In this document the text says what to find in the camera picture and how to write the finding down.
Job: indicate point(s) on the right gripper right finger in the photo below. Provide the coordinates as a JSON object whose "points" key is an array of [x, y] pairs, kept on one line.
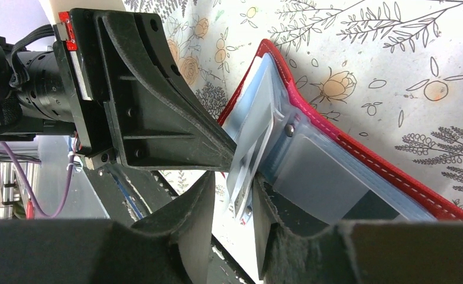
{"points": [[292, 247]]}

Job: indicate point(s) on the card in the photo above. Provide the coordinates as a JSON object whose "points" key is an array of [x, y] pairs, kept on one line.
{"points": [[252, 138]]}

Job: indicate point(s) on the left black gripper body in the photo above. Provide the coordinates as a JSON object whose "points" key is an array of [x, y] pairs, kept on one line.
{"points": [[82, 73]]}

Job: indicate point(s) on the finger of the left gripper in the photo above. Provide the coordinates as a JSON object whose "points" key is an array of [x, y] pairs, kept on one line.
{"points": [[156, 120]]}

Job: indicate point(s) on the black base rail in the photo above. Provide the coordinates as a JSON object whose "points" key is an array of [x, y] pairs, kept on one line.
{"points": [[156, 204]]}

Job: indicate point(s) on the red leather card holder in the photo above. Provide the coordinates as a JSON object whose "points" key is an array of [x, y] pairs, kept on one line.
{"points": [[318, 167]]}

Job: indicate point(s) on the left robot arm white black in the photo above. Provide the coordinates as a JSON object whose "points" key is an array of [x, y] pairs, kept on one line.
{"points": [[32, 97]]}

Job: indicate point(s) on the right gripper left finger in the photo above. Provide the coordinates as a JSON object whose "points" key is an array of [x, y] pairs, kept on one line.
{"points": [[66, 251]]}

